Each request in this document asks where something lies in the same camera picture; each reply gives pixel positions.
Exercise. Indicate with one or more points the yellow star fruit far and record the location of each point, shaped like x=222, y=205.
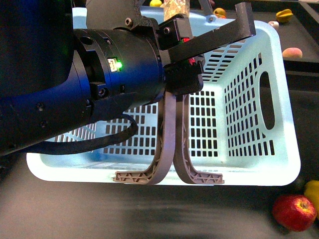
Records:
x=284, y=16

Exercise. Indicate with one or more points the red yellow mango fruit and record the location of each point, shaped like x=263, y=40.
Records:
x=220, y=13

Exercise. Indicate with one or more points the yellow star fruit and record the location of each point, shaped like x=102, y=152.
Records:
x=311, y=191
x=284, y=16

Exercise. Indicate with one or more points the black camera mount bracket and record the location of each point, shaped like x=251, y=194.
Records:
x=241, y=28

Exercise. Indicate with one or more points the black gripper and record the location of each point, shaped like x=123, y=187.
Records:
x=182, y=74

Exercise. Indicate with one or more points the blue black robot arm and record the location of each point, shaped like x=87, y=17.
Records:
x=66, y=90

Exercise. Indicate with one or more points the green apple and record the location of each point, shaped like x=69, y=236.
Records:
x=155, y=3

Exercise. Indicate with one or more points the light blue plastic basket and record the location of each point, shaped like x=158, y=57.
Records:
x=240, y=125

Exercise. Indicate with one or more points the red apple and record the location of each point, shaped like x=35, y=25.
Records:
x=294, y=212

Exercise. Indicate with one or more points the pale peach front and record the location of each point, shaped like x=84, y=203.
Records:
x=292, y=53

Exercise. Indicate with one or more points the yellow star fruit front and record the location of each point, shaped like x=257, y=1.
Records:
x=311, y=191

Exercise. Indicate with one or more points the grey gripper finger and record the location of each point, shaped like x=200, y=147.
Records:
x=165, y=148
x=181, y=160

